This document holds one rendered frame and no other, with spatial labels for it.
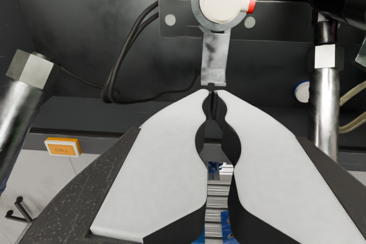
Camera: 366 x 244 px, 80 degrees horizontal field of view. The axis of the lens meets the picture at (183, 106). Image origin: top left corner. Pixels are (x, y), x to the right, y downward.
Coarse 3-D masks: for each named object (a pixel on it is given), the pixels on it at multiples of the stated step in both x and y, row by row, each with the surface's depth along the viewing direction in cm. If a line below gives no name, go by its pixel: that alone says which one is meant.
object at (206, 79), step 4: (204, 76) 12; (208, 76) 12; (212, 76) 12; (216, 76) 12; (220, 76) 12; (224, 76) 12; (200, 80) 12; (204, 80) 12; (208, 80) 12; (212, 80) 12; (216, 80) 12; (220, 80) 12; (224, 80) 12; (204, 84) 12; (208, 84) 12; (212, 84) 12; (216, 84) 12; (220, 84) 12; (224, 84) 12
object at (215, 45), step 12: (204, 36) 11; (216, 36) 11; (228, 36) 11; (204, 48) 12; (216, 48) 12; (228, 48) 12; (204, 60) 12; (216, 60) 12; (204, 72) 13; (216, 72) 13
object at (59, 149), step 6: (48, 138) 36; (54, 138) 36; (60, 138) 36; (66, 138) 36; (48, 144) 35; (54, 144) 35; (78, 144) 36; (54, 150) 36; (60, 150) 36; (66, 150) 36; (72, 150) 35; (78, 150) 36
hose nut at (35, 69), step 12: (12, 60) 11; (24, 60) 11; (36, 60) 11; (48, 60) 12; (12, 72) 11; (24, 72) 11; (36, 72) 11; (48, 72) 12; (36, 84) 12; (48, 84) 12
